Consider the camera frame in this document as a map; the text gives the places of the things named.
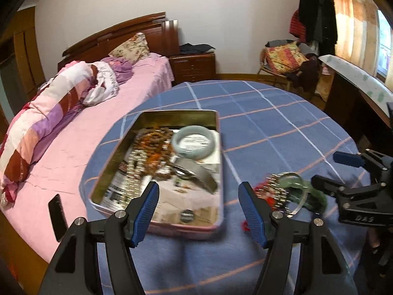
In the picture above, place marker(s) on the wooden wardrobe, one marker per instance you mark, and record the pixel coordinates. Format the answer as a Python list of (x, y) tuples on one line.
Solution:
[(21, 70)]

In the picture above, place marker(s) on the green jade bangle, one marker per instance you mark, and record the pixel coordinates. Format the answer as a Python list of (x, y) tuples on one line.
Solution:
[(301, 194)]

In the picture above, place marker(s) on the purple garment on bed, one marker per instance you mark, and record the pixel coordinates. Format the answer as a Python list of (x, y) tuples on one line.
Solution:
[(122, 68)]

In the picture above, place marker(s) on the black smartphone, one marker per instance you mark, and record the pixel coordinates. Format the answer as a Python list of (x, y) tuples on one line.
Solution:
[(57, 216)]

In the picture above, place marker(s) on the floral pillow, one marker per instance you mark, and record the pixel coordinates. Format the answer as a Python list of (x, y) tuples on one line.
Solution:
[(133, 49)]

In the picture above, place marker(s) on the dark wooden nightstand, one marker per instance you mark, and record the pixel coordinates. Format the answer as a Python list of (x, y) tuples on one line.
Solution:
[(193, 68)]

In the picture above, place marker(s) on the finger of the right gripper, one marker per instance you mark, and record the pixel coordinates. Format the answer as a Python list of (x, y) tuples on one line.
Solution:
[(327, 186), (370, 160)]

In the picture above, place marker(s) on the blue plaid tablecloth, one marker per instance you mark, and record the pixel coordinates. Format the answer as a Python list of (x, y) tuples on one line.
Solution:
[(264, 130)]

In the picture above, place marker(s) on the red garment on rack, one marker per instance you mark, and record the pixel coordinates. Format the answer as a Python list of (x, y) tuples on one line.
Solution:
[(297, 29)]

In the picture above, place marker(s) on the metal jewelry tin box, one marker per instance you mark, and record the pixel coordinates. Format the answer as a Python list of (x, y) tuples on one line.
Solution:
[(171, 119)]

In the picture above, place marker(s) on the pink patchwork quilt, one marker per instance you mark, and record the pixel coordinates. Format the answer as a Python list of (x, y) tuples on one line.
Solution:
[(32, 130)]

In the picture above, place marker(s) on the dark clothes on nightstand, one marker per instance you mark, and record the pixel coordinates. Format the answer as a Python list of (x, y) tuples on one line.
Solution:
[(190, 49)]

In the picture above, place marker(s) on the dark brown garment on chair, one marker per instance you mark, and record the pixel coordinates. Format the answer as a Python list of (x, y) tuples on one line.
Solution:
[(307, 76)]

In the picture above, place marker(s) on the wicker chair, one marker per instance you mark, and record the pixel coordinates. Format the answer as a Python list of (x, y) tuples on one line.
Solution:
[(305, 50)]

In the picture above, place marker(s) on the colourful patchwork cushion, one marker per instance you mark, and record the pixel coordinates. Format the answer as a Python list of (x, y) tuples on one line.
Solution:
[(285, 58)]

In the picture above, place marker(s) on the dark coats on rack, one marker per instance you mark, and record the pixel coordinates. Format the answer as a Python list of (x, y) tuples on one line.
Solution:
[(320, 22)]

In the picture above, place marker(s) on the pale jade bangle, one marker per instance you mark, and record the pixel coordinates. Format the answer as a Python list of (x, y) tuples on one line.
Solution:
[(193, 142)]

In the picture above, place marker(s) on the desk with floral cover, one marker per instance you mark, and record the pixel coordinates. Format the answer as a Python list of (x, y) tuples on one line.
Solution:
[(358, 102)]

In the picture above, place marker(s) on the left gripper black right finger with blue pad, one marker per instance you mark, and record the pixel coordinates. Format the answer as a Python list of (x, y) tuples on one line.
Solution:
[(305, 250)]

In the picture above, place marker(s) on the red tassel cord jewelry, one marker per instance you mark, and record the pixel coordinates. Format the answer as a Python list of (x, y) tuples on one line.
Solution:
[(273, 191)]

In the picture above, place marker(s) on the pink sheeted bed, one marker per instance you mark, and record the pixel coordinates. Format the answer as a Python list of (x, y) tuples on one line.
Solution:
[(61, 168)]

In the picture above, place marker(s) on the orange cream curtains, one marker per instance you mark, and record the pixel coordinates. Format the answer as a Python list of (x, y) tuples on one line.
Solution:
[(365, 37)]

